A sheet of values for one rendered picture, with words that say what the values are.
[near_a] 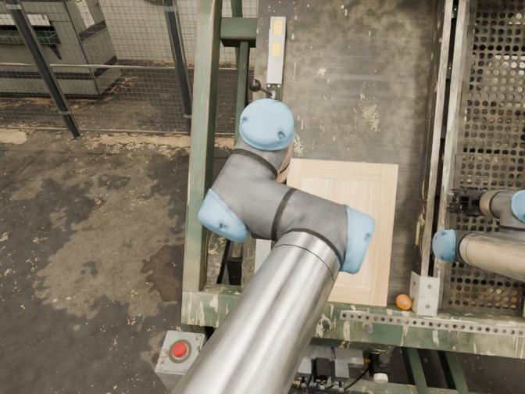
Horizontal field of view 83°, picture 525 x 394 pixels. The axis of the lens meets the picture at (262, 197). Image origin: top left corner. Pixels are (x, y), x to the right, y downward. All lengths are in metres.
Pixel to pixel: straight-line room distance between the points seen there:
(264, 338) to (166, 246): 2.26
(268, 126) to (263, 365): 0.28
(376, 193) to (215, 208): 0.78
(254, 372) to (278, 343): 0.03
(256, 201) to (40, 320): 2.23
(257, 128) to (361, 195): 0.73
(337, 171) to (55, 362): 1.91
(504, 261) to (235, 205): 0.50
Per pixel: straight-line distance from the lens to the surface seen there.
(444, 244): 0.81
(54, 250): 2.84
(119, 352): 2.15
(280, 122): 0.40
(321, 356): 1.21
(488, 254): 0.72
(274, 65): 1.10
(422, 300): 1.14
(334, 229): 0.34
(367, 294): 1.14
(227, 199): 0.38
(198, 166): 1.06
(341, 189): 1.06
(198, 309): 1.14
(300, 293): 0.28
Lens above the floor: 1.87
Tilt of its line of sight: 43 degrees down
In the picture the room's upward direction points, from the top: straight up
